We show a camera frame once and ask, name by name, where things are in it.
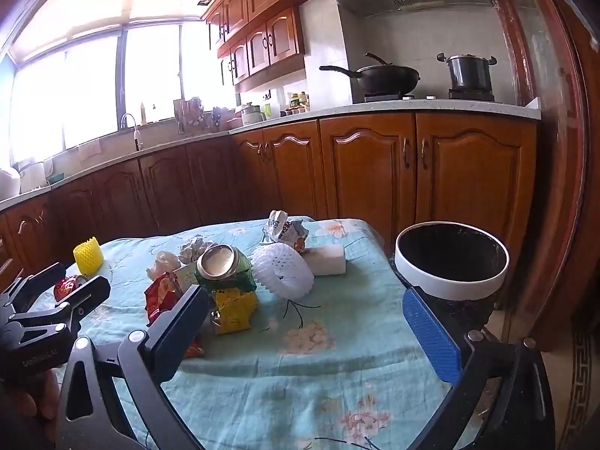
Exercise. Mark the yellow dish soap bottle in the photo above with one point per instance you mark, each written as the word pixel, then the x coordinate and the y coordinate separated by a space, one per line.
pixel 143 115

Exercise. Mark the chrome kitchen faucet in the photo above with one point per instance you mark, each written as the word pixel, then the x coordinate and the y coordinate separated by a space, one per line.
pixel 136 131

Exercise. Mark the white rice cooker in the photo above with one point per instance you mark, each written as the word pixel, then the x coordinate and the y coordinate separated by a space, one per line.
pixel 8 183

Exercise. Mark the yellow foam fruit net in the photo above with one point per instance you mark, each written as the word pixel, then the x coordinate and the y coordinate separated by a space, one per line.
pixel 89 254

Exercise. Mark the crumpled blue white wrapper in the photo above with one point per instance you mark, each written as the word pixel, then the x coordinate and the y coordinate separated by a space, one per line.
pixel 283 232

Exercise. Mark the green milk carton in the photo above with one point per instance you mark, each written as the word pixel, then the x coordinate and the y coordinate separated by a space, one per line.
pixel 187 275

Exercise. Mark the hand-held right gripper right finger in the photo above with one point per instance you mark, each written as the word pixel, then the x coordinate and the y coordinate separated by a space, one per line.
pixel 431 333

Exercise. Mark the black wok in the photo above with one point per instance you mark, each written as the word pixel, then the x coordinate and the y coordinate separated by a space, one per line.
pixel 384 79

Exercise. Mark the kitchen utensil rack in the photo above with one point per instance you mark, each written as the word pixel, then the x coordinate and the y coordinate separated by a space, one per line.
pixel 190 111

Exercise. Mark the white paper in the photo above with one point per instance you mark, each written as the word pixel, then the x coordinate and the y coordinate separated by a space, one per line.
pixel 161 265

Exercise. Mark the wooden glass-door cupboard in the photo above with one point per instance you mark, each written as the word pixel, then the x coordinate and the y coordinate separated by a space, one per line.
pixel 553 150

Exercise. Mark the wooden lower kitchen cabinets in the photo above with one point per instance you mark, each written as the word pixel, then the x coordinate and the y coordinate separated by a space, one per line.
pixel 370 168

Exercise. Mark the floral teal tablecloth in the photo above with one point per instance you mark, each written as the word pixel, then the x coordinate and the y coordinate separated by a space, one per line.
pixel 290 384

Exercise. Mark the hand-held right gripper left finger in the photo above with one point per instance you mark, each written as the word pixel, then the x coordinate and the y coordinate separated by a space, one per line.
pixel 180 333

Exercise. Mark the white rimmed trash bin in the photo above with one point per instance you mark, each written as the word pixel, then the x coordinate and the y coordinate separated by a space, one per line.
pixel 450 286

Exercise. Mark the person's left hand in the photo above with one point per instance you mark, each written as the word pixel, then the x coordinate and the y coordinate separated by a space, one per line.
pixel 44 393

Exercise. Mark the crumpled printed grey paper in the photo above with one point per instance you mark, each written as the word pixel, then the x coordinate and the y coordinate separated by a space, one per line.
pixel 194 248

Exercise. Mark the red snack packet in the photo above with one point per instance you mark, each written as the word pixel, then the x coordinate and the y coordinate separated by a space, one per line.
pixel 161 297

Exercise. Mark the yellow snack packet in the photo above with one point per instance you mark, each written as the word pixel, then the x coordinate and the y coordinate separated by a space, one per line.
pixel 232 311

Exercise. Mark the white foam fruit net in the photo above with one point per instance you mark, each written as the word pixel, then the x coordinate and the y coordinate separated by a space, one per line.
pixel 281 272

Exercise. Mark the wooden kitchen cabinets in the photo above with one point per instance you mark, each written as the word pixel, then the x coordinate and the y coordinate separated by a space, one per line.
pixel 370 168
pixel 267 42

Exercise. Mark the dark steel cooking pot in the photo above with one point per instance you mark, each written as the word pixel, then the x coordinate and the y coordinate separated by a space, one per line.
pixel 468 72

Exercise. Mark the wooden upper kitchen cabinets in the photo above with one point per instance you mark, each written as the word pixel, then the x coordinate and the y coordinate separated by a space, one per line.
pixel 267 42

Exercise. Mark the black gas stove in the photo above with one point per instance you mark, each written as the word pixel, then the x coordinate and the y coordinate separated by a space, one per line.
pixel 398 97

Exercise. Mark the white foam block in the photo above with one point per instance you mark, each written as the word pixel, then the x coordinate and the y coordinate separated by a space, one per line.
pixel 328 260

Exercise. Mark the seasoning jar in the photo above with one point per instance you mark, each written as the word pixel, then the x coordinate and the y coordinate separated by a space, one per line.
pixel 294 102
pixel 304 102

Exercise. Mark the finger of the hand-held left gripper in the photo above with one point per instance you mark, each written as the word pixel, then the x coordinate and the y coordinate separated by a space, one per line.
pixel 40 281
pixel 82 297

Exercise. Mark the red crushed can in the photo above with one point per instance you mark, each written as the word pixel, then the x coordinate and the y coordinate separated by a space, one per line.
pixel 65 287

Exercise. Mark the patterned floor rug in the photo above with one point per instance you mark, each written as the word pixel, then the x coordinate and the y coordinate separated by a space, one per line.
pixel 581 384

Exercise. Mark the green drink can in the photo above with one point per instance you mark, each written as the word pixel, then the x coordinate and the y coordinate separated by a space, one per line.
pixel 225 267

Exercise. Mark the kitchen window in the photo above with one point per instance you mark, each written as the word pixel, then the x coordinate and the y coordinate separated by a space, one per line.
pixel 93 89

